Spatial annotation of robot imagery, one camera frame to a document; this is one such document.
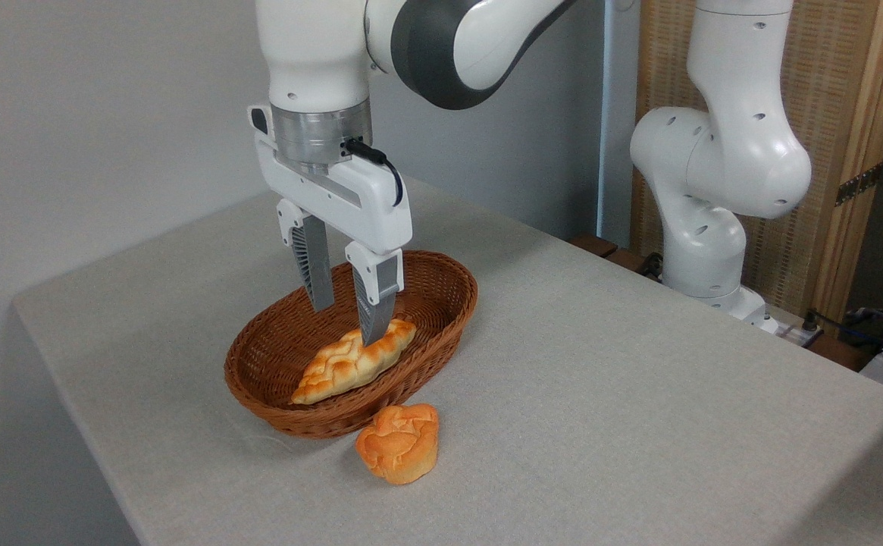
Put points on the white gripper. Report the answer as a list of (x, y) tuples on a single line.
[(350, 197)]

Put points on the round orange bread roll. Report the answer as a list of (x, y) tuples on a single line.
[(399, 447)]

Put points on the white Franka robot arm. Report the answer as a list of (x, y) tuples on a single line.
[(729, 152)]

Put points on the black robot base connector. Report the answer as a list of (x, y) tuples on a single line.
[(652, 265)]

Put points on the long braided bread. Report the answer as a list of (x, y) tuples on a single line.
[(342, 368)]

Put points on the brown wicker basket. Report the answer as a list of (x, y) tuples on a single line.
[(274, 341)]

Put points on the grey tablecloth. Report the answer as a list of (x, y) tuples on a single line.
[(600, 394)]

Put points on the white power strip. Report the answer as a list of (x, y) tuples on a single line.
[(799, 334)]

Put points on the metal screen hinge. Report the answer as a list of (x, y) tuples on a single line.
[(858, 184)]

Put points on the wooden folding screen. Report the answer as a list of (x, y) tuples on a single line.
[(835, 76)]

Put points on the pale vertical wall profile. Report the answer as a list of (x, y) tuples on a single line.
[(606, 114)]

